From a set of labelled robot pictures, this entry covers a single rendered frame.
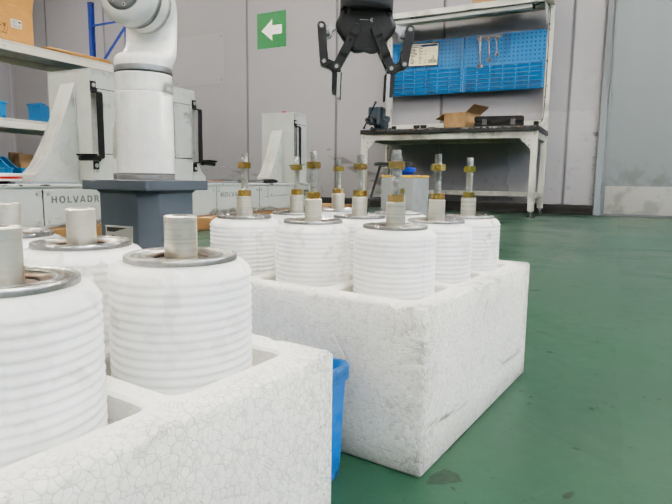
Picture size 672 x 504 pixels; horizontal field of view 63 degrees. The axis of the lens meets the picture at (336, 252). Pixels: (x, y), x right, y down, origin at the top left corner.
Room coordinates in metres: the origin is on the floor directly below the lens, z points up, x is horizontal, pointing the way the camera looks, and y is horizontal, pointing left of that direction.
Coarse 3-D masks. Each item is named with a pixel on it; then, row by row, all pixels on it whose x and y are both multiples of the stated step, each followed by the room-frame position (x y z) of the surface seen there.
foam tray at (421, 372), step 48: (288, 288) 0.63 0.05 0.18; (336, 288) 0.63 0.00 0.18; (480, 288) 0.67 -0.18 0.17; (288, 336) 0.63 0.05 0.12; (336, 336) 0.59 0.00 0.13; (384, 336) 0.56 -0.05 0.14; (432, 336) 0.55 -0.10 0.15; (480, 336) 0.67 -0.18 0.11; (384, 384) 0.56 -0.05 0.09; (432, 384) 0.55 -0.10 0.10; (480, 384) 0.68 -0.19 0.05; (384, 432) 0.56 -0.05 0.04; (432, 432) 0.56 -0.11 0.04
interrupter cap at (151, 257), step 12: (132, 252) 0.38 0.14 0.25; (144, 252) 0.38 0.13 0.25; (156, 252) 0.39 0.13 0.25; (204, 252) 0.39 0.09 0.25; (216, 252) 0.39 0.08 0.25; (228, 252) 0.39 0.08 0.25; (132, 264) 0.35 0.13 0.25; (144, 264) 0.34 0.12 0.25; (156, 264) 0.34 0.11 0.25; (168, 264) 0.34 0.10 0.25; (180, 264) 0.34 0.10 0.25; (192, 264) 0.34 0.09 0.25; (204, 264) 0.35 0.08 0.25; (216, 264) 0.35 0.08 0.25
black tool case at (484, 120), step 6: (474, 120) 5.01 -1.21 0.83; (480, 120) 4.98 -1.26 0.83; (486, 120) 4.95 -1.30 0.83; (492, 120) 4.95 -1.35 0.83; (498, 120) 4.93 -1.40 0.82; (504, 120) 4.89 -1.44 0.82; (510, 120) 4.90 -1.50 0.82; (516, 120) 4.88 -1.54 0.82; (522, 120) 4.87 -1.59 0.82; (474, 126) 5.00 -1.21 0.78; (480, 126) 4.98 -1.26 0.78
